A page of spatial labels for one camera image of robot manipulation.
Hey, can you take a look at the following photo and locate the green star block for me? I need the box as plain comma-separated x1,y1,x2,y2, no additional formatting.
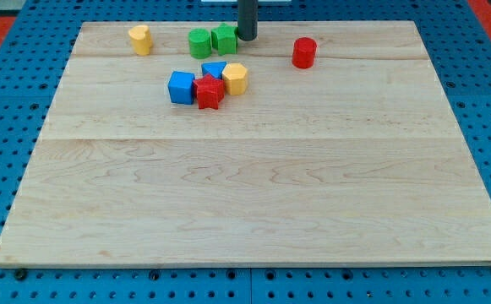
211,23,237,56

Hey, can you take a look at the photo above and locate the yellow hexagon block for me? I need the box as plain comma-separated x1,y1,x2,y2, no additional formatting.
222,63,248,95

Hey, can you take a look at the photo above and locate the green cylinder block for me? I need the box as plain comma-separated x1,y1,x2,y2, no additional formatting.
188,28,212,59

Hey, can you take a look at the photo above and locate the blue triangle block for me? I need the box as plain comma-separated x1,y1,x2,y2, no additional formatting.
201,61,227,79

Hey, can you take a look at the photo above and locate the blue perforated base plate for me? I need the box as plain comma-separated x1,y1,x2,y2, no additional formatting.
0,0,491,303

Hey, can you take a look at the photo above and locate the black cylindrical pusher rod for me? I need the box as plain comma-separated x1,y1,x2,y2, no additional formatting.
237,0,259,41

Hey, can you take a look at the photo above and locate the yellow heart block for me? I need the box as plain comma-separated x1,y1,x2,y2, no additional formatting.
128,24,153,56

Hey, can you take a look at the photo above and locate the red star block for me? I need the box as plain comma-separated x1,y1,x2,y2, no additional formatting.
193,73,225,110

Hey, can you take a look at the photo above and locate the red cylinder block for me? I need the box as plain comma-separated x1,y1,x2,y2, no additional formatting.
292,37,317,69

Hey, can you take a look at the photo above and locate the blue cube block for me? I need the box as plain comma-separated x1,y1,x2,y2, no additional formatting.
167,71,195,105

